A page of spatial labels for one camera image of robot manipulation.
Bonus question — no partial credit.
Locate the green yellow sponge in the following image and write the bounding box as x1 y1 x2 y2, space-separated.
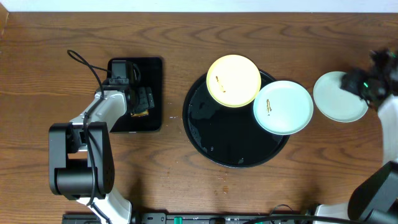
131 110 149 118

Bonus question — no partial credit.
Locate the pale green plate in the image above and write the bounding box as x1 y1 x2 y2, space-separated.
313 71 368 123

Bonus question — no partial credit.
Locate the light blue plate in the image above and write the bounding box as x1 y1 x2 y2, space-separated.
253 80 313 135

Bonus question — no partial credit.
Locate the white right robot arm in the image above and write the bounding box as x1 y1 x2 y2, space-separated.
313 49 397 223

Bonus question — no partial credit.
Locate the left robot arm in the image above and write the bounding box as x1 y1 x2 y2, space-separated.
49 85 154 223

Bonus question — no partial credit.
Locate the rectangular black tray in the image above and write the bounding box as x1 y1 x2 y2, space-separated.
106 57 163 133

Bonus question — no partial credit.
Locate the round black tray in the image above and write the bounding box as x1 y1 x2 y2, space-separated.
182 74 289 168

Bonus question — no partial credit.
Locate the yellow plate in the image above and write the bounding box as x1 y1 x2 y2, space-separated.
206 55 261 108

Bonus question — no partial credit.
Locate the left black camera cable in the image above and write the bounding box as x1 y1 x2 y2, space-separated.
67 49 113 224

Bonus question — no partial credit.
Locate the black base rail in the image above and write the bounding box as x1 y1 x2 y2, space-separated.
61 212 315 224

